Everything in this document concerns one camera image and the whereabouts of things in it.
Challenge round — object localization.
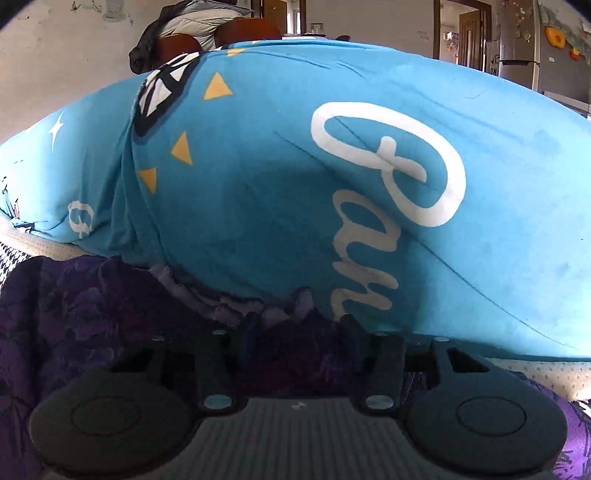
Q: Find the purple floral red-lined garment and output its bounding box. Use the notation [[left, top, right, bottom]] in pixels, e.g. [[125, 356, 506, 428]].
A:
[[1, 256, 590, 479]]

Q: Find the blue cartoon print sofa backrest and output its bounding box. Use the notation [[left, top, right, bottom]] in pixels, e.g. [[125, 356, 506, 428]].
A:
[[1, 39, 590, 359]]

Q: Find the houndstooth sofa seat cover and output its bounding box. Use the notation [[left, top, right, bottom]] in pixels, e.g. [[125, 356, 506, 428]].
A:
[[1, 219, 590, 401]]

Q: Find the brown wooden chair left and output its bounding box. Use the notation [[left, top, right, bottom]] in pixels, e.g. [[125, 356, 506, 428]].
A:
[[153, 34, 204, 67]]

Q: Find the brown wooden chair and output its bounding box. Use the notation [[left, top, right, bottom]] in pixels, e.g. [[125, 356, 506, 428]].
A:
[[153, 34, 204, 67], [214, 18, 283, 47]]

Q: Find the brown wooden chair right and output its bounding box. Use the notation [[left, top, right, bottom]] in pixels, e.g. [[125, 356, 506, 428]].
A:
[[214, 18, 283, 47]]

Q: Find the silver refrigerator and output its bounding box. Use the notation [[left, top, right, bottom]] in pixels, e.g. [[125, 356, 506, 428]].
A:
[[484, 0, 591, 105]]

